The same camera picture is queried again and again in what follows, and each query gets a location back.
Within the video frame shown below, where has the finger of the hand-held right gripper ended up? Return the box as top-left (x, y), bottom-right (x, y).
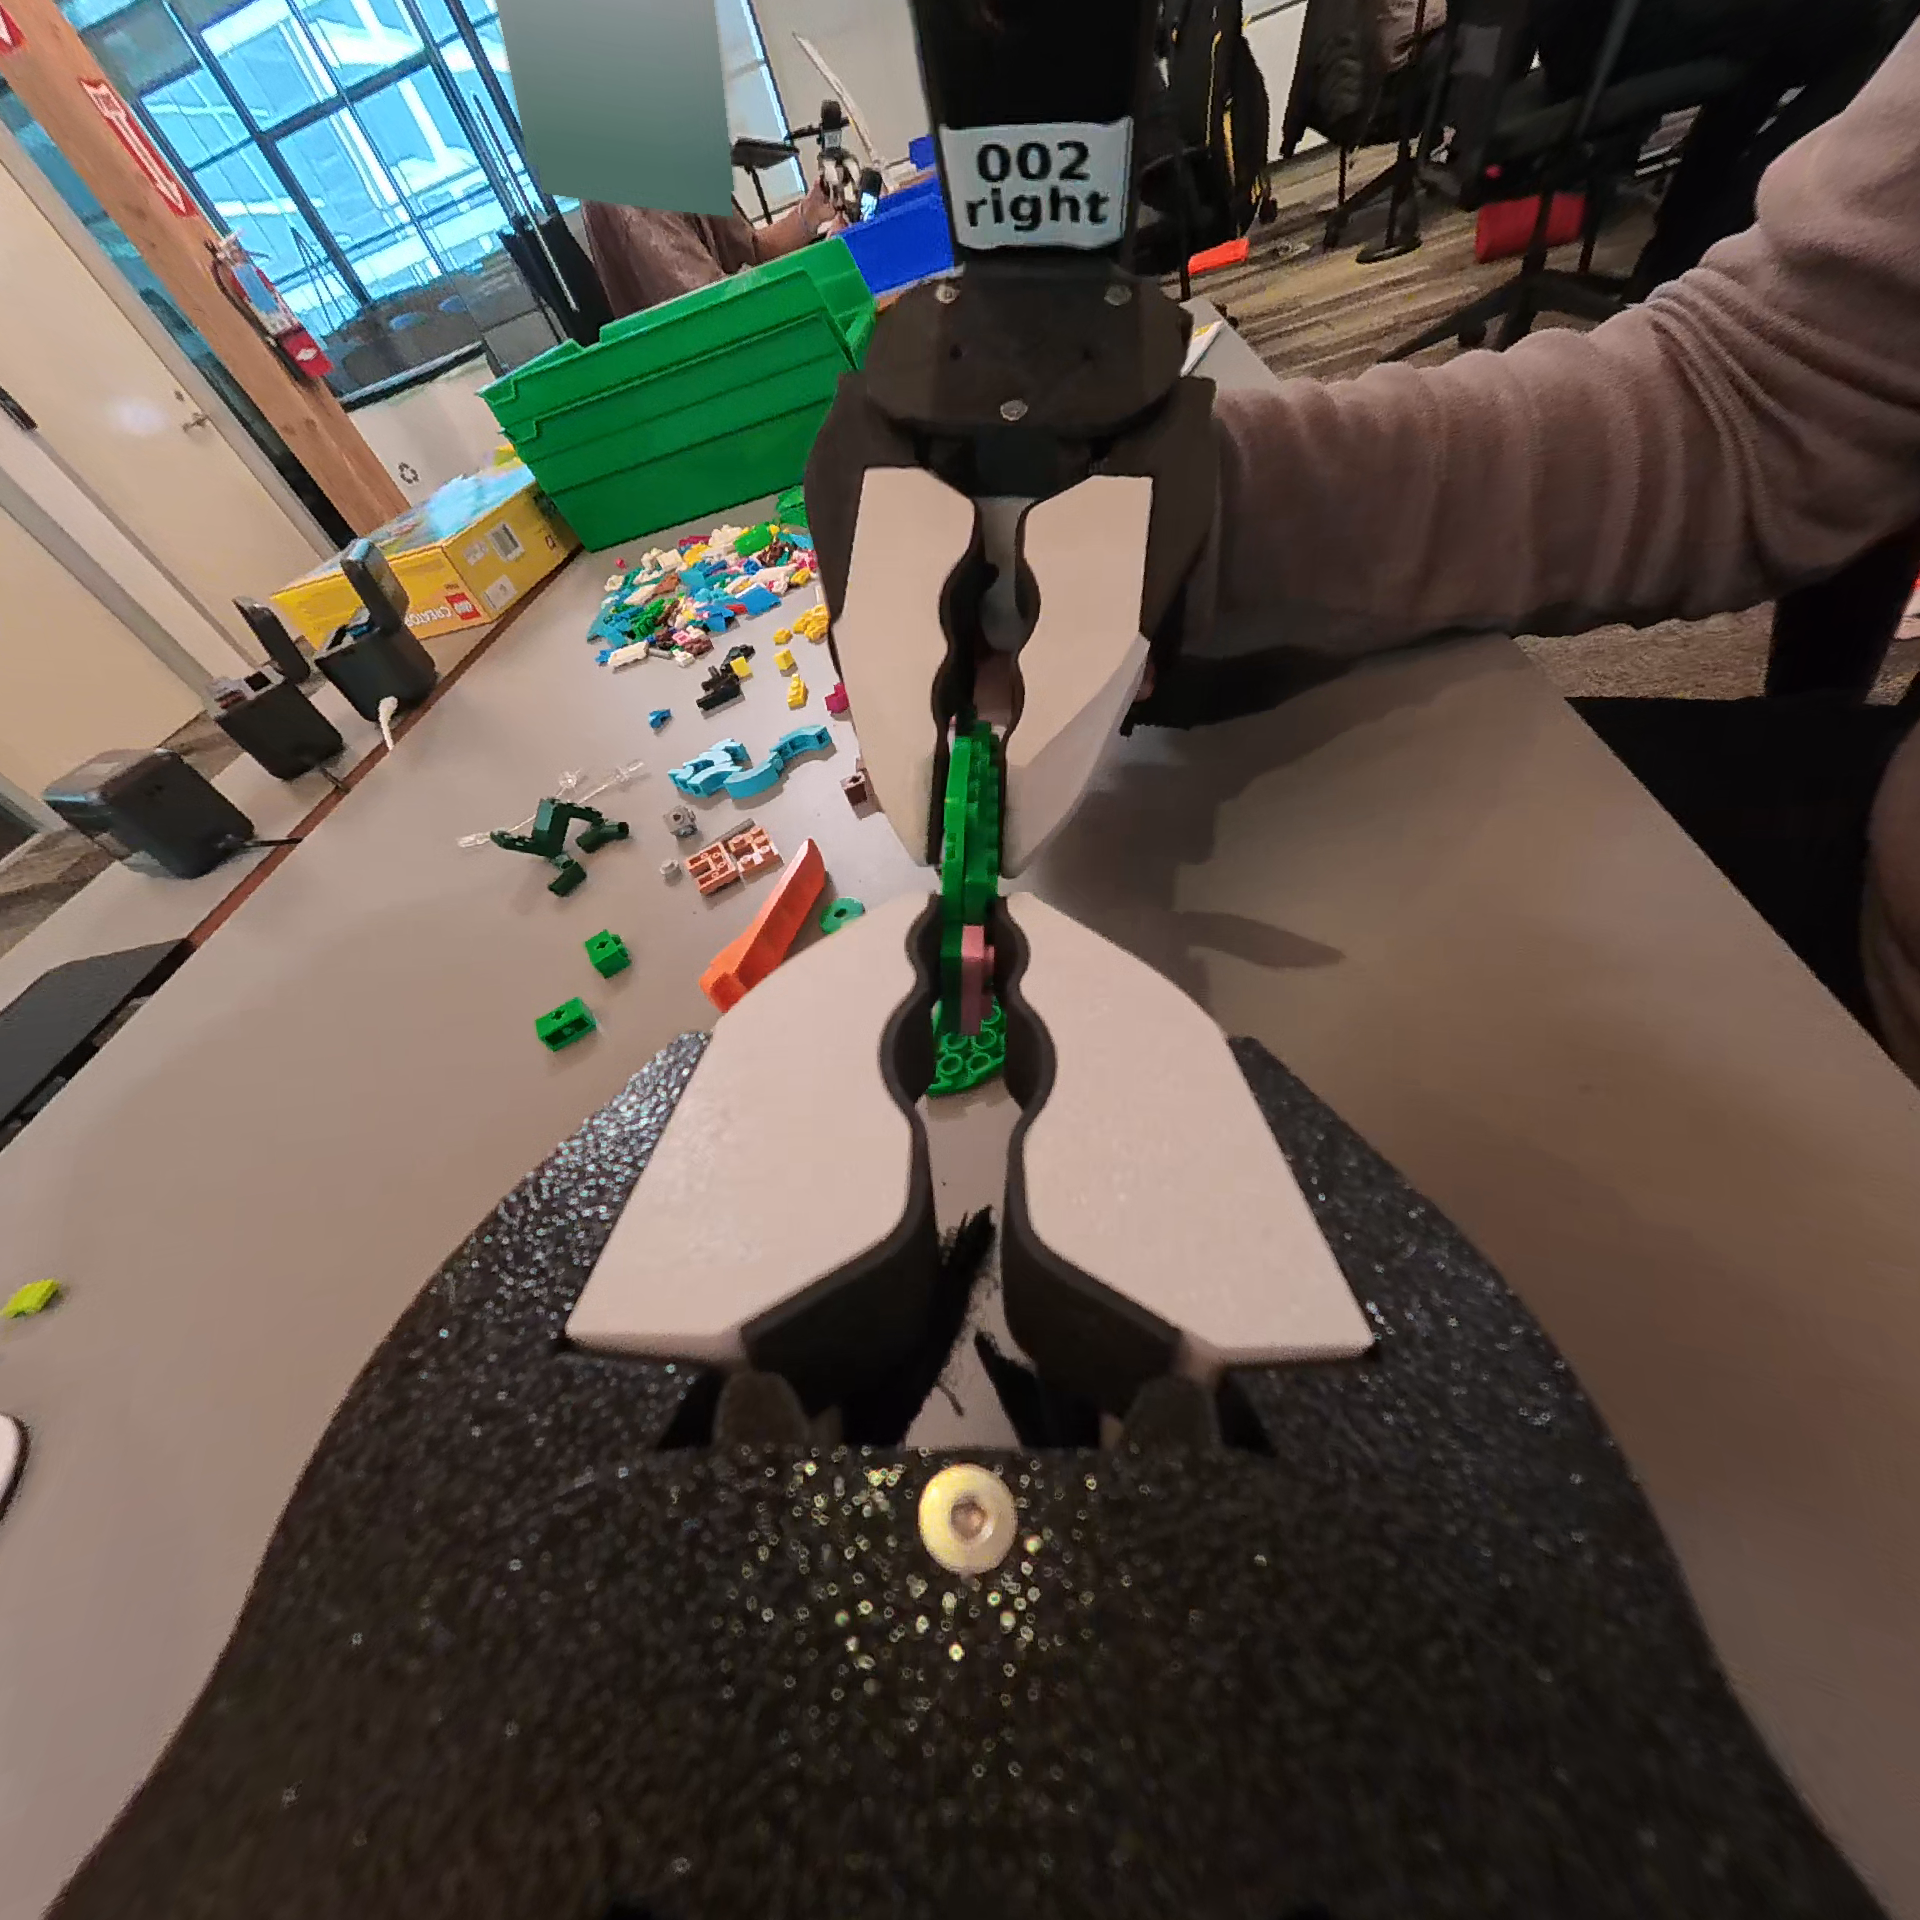
top-left (994, 476), bottom-right (1157, 880)
top-left (827, 469), bottom-right (986, 870)

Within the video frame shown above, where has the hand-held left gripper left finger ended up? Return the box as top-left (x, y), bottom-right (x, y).
top-left (562, 884), bottom-right (940, 1368)

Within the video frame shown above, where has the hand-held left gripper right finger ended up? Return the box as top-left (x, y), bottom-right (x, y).
top-left (994, 891), bottom-right (1378, 1378)

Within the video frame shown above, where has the green lego assembly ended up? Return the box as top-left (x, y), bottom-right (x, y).
top-left (922, 714), bottom-right (1006, 1099)

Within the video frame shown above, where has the person's right forearm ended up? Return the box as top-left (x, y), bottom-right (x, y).
top-left (1185, 61), bottom-right (1920, 706)

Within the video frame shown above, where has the pile of mixed lego bricks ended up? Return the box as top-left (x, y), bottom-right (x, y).
top-left (579, 514), bottom-right (835, 675)

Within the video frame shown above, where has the dark green lego figure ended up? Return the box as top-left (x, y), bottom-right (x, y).
top-left (456, 764), bottom-right (651, 901)

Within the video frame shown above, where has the yellow lego box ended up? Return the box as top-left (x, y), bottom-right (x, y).
top-left (272, 469), bottom-right (579, 644)

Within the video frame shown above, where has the blue plastic bin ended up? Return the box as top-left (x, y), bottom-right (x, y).
top-left (835, 180), bottom-right (959, 289)

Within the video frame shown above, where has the orange brick separator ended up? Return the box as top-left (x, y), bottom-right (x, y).
top-left (699, 837), bottom-right (827, 1011)

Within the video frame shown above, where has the black jacket with yellow stripe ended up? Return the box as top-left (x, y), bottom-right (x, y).
top-left (1157, 0), bottom-right (1280, 206)

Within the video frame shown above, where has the stack of green plastic bins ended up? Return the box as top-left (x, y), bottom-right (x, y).
top-left (475, 238), bottom-right (878, 553)

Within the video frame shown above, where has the red bag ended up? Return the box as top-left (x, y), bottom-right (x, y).
top-left (1476, 193), bottom-right (1574, 267)

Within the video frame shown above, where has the black office chair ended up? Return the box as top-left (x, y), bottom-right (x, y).
top-left (1407, 0), bottom-right (1699, 361)

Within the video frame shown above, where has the white recycling bin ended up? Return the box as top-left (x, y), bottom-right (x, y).
top-left (340, 382), bottom-right (509, 528)

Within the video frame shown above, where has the black charger dock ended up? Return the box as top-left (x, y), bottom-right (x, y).
top-left (315, 541), bottom-right (439, 722)
top-left (209, 596), bottom-right (347, 780)
top-left (43, 748), bottom-right (256, 879)

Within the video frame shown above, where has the black flat panel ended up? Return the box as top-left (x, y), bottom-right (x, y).
top-left (0, 940), bottom-right (193, 1130)

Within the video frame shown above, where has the large window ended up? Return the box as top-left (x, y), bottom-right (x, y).
top-left (60, 0), bottom-right (603, 408)

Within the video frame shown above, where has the red fire extinguisher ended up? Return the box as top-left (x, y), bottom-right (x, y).
top-left (209, 238), bottom-right (335, 382)

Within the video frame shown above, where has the white door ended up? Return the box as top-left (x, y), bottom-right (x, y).
top-left (0, 128), bottom-right (340, 749)

